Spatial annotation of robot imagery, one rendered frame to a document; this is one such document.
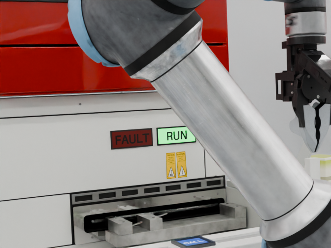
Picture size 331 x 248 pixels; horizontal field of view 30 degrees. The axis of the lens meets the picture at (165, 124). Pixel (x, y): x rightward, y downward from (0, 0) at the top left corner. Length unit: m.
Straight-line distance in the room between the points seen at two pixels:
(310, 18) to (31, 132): 0.73
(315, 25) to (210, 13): 0.57
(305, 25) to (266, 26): 2.51
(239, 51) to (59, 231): 2.17
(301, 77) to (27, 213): 0.76
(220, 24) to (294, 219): 0.96
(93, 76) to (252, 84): 2.13
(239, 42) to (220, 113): 2.79
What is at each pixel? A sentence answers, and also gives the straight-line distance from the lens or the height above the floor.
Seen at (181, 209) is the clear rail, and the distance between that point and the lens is 1.69.
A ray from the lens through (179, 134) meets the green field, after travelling 1.67.
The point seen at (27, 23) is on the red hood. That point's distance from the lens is 1.49.
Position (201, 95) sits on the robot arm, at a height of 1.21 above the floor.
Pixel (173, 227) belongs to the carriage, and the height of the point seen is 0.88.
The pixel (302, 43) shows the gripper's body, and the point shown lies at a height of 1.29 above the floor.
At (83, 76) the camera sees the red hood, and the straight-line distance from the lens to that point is 1.51.
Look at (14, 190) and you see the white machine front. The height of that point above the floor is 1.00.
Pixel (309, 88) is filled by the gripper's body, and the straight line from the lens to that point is 1.14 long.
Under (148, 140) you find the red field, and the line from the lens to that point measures 1.63.
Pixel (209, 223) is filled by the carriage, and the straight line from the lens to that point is 1.60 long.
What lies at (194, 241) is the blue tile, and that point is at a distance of 1.06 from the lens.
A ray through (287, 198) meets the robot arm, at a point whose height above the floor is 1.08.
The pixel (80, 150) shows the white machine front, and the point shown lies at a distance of 1.57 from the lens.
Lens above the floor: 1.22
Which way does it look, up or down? 3 degrees down
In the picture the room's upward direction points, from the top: 2 degrees counter-clockwise
